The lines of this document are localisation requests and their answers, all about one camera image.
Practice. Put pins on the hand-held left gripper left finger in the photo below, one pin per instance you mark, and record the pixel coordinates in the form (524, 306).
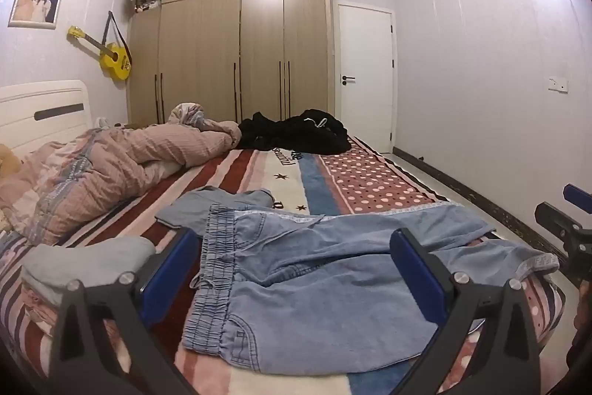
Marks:
(169, 279)

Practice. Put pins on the yellow guitar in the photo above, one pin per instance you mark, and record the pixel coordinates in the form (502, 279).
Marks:
(113, 57)

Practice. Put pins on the beige wooden wardrobe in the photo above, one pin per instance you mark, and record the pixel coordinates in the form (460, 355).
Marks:
(259, 43)

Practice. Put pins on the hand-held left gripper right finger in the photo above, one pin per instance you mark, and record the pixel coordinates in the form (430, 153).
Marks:
(416, 270)

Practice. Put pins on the light blue folded cloth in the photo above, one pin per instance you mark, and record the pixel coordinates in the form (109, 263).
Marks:
(78, 261)

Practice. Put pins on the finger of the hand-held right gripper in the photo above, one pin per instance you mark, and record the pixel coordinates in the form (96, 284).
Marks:
(555, 219)
(577, 194)

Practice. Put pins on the white bed headboard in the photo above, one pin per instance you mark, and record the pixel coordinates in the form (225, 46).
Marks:
(46, 99)

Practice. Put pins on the framed wall picture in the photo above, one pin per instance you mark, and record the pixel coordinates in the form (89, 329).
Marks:
(37, 1)

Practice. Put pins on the striped and dotted printed blanket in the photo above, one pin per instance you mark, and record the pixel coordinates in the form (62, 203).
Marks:
(370, 177)

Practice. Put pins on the small pale denim garment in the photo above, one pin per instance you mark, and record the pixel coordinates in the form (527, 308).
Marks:
(208, 205)

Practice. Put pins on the white door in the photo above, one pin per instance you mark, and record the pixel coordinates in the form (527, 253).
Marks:
(365, 66)

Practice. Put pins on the blue denim pants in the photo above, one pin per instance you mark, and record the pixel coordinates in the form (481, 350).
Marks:
(323, 284)

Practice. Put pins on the tan plush toy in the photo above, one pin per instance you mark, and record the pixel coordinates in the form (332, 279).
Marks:
(8, 161)

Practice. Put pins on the pink quilt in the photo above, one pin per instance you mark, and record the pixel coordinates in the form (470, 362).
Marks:
(115, 163)

